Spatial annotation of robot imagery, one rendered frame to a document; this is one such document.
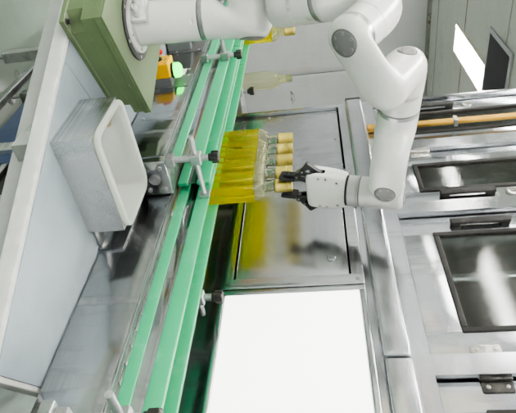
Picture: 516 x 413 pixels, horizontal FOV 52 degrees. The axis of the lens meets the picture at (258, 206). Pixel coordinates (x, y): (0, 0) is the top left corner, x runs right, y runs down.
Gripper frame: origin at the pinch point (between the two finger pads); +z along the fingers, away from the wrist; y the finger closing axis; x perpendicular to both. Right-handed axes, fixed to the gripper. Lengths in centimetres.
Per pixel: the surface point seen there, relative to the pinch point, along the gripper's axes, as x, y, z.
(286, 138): -20.7, 0.7, 6.5
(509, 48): -328, -103, -74
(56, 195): 42, 25, 30
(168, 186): 15.7, 8.6, 24.4
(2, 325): 68, 21, 24
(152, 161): 15.6, 15.6, 26.6
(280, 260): 14.8, -12.4, -0.9
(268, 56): -552, -208, 209
